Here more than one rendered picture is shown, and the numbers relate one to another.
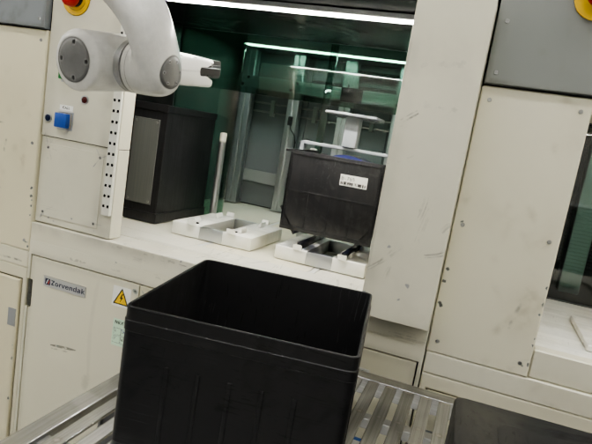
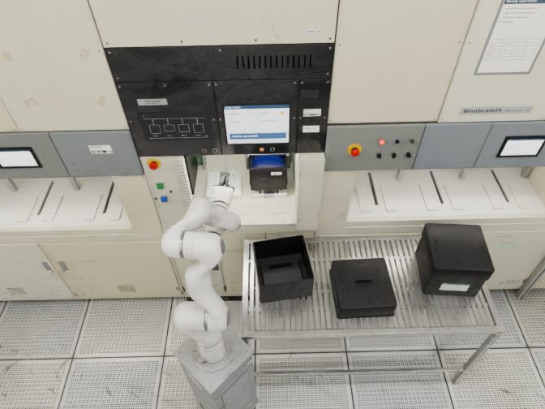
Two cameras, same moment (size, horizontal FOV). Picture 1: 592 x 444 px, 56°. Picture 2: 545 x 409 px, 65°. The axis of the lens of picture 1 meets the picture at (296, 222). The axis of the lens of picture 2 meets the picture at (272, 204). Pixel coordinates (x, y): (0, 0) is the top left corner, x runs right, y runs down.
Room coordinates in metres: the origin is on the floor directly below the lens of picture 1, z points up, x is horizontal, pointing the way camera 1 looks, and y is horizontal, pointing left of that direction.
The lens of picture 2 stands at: (-0.45, 0.45, 2.78)
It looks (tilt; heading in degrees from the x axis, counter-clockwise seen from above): 49 degrees down; 342
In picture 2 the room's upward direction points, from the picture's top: 1 degrees counter-clockwise
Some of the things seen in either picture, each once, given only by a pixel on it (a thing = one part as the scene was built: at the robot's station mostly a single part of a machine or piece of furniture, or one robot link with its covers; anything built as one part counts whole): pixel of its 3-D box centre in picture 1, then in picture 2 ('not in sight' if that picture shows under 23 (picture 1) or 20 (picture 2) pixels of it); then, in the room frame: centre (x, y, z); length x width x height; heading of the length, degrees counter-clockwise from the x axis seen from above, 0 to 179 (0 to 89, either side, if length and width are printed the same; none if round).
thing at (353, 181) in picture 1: (343, 182); (268, 163); (1.30, -0.09, 1.06); 0.24 x 0.20 x 0.32; 73
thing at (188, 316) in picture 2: not in sight; (197, 322); (0.45, 0.50, 1.07); 0.19 x 0.12 x 0.24; 68
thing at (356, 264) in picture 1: (330, 251); (268, 182); (1.30, -0.09, 0.89); 0.22 x 0.21 x 0.04; 162
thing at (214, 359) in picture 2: not in sight; (211, 343); (0.44, 0.47, 0.85); 0.19 x 0.19 x 0.18
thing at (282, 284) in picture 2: (257, 358); (282, 268); (0.72, 0.02, 0.85); 0.28 x 0.28 x 0.17; 81
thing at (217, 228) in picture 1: (229, 227); (224, 184); (1.38, 0.16, 0.89); 0.22 x 0.21 x 0.04; 162
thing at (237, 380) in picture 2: not in sight; (221, 380); (0.44, 0.47, 0.38); 0.28 x 0.28 x 0.76; 27
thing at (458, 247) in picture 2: not in sight; (451, 260); (0.46, -0.82, 0.89); 0.29 x 0.29 x 0.25; 68
